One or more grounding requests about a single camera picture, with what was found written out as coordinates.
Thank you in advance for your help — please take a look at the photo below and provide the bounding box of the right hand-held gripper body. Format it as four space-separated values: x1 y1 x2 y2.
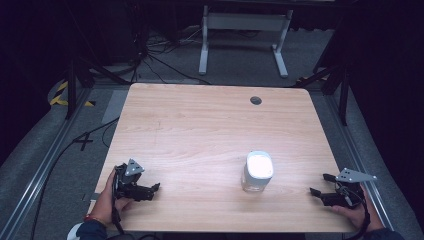
321 167 379 210

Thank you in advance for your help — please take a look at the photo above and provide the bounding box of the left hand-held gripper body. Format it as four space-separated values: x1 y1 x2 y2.
114 158 155 201

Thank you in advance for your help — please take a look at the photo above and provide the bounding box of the person's right hand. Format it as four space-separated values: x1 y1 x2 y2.
331 190 385 233

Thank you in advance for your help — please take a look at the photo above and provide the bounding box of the person's left hand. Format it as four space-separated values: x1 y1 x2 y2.
88 166 135 226

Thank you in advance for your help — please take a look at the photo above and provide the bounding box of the white lidded container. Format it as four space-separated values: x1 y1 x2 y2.
241 150 275 194

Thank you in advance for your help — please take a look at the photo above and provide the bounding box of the black tripod stand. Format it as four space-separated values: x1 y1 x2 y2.
293 61 352 128
64 54 132 121

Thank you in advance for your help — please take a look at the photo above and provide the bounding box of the yellow black floor tape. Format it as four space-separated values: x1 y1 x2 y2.
49 80 97 108

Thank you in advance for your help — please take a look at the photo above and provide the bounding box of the white metal stand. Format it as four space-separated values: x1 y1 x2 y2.
198 4 295 79

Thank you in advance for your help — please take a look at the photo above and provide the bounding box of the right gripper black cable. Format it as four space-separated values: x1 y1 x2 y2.
346 198 372 240

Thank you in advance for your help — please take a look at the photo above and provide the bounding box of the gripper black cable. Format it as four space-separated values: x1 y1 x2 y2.
111 168 127 236
346 198 372 240

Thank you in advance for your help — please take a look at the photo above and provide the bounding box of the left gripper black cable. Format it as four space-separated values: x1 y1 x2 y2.
111 168 127 236

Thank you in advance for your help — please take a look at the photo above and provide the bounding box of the aluminium floor rail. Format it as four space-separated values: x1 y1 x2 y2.
323 93 395 232
0 87 93 240

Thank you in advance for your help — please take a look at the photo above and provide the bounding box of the red bracelet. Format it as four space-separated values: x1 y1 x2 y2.
83 215 108 228

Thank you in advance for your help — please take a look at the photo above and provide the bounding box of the long black floor cable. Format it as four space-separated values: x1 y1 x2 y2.
29 116 120 240

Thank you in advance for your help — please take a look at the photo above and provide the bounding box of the bundle of black cables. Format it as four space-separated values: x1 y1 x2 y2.
131 26 214 86

